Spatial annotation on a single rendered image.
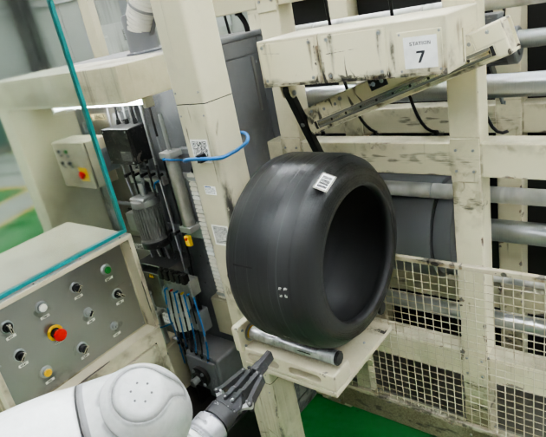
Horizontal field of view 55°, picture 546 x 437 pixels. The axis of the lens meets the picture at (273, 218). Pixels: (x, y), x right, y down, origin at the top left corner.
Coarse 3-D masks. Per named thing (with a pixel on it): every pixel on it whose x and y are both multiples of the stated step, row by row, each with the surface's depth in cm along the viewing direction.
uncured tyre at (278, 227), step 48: (288, 192) 137; (336, 192) 138; (384, 192) 159; (240, 240) 141; (288, 240) 132; (336, 240) 186; (384, 240) 174; (240, 288) 143; (288, 288) 133; (336, 288) 181; (384, 288) 165; (336, 336) 146
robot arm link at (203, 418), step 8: (200, 416) 124; (208, 416) 123; (216, 416) 125; (192, 424) 122; (200, 424) 122; (208, 424) 122; (216, 424) 122; (200, 432) 120; (208, 432) 121; (216, 432) 122; (224, 432) 123
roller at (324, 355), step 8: (256, 328) 172; (248, 336) 173; (256, 336) 170; (264, 336) 168; (272, 336) 166; (272, 344) 167; (280, 344) 164; (288, 344) 162; (296, 344) 160; (296, 352) 161; (304, 352) 158; (312, 352) 157; (320, 352) 155; (328, 352) 154; (336, 352) 153; (320, 360) 156; (328, 360) 153; (336, 360) 152
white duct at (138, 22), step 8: (128, 0) 194; (136, 0) 191; (144, 0) 190; (128, 8) 195; (136, 8) 193; (144, 8) 192; (128, 16) 197; (136, 16) 195; (144, 16) 195; (152, 16) 196; (128, 24) 198; (136, 24) 197; (144, 24) 197; (136, 32) 199
